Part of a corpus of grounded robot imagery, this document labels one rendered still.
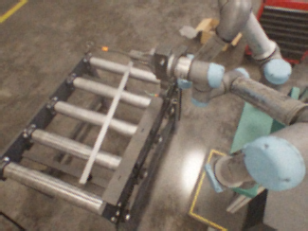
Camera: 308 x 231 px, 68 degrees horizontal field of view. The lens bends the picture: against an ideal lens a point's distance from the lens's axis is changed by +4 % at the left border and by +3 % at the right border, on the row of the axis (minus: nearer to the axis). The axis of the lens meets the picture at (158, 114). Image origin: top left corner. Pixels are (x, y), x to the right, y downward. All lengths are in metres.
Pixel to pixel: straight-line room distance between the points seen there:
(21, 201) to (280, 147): 2.70
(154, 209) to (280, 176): 2.04
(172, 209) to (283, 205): 1.11
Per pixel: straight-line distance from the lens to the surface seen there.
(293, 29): 3.32
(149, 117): 1.52
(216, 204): 2.21
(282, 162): 0.53
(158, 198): 2.51
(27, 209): 2.88
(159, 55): 0.76
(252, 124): 1.32
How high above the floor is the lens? 2.45
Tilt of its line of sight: 57 degrees down
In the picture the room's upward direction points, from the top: 4 degrees counter-clockwise
